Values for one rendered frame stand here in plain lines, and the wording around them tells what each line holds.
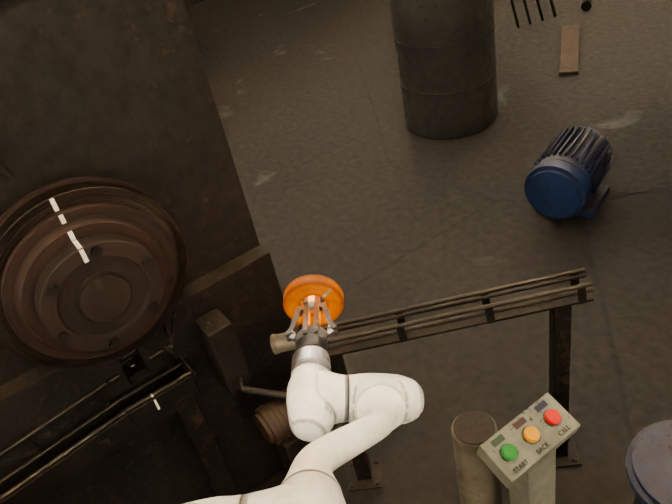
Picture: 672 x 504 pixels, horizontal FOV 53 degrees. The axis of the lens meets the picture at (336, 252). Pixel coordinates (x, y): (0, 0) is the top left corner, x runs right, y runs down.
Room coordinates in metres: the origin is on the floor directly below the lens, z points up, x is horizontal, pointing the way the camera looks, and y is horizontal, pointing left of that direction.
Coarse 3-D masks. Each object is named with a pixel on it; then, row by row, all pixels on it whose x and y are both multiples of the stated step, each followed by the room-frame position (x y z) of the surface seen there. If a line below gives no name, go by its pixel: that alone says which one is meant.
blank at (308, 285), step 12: (312, 276) 1.34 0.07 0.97; (324, 276) 1.34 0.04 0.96; (288, 288) 1.34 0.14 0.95; (300, 288) 1.32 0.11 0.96; (312, 288) 1.32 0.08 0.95; (324, 288) 1.32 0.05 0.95; (336, 288) 1.32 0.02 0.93; (288, 300) 1.33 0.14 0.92; (300, 300) 1.33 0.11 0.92; (336, 300) 1.32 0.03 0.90; (288, 312) 1.33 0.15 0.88; (312, 312) 1.33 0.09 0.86; (336, 312) 1.32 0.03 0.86; (312, 324) 1.33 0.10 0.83; (324, 324) 1.33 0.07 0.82
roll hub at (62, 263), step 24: (96, 240) 1.28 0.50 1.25; (120, 240) 1.29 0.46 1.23; (48, 264) 1.25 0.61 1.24; (72, 264) 1.24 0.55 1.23; (96, 264) 1.27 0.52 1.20; (120, 264) 1.29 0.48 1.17; (72, 288) 1.23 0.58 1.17; (96, 288) 1.24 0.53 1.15; (120, 288) 1.26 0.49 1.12; (144, 288) 1.30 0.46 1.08; (48, 312) 1.19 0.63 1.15; (72, 312) 1.22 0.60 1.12; (96, 312) 1.23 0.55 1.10; (120, 312) 1.25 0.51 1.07; (144, 312) 1.28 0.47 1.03; (72, 336) 1.20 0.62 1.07; (96, 336) 1.23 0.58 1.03; (120, 336) 1.24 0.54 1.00
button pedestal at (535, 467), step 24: (528, 408) 1.08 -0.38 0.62; (552, 408) 1.07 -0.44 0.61; (504, 432) 1.03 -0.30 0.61; (552, 432) 1.02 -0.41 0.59; (480, 456) 1.01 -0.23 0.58; (528, 456) 0.97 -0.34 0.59; (552, 456) 1.00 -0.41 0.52; (504, 480) 0.94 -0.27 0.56; (528, 480) 0.96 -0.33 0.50; (552, 480) 1.00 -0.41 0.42
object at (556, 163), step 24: (552, 144) 2.80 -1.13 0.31; (576, 144) 2.72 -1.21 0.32; (600, 144) 2.74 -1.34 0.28; (552, 168) 2.57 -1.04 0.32; (576, 168) 2.55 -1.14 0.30; (600, 168) 2.61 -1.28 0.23; (528, 192) 2.63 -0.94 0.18; (552, 192) 2.55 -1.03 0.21; (576, 192) 2.48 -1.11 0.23; (600, 192) 2.69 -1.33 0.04; (552, 216) 2.55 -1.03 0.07
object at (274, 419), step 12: (264, 408) 1.35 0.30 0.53; (276, 408) 1.35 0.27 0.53; (264, 420) 1.33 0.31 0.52; (276, 420) 1.32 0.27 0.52; (288, 420) 1.32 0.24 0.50; (264, 432) 1.32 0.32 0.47; (276, 432) 1.29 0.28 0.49; (288, 432) 1.31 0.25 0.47; (276, 444) 1.30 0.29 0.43; (288, 444) 1.32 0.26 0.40; (300, 444) 1.33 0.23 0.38; (288, 456) 1.31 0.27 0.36; (288, 468) 1.34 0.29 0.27
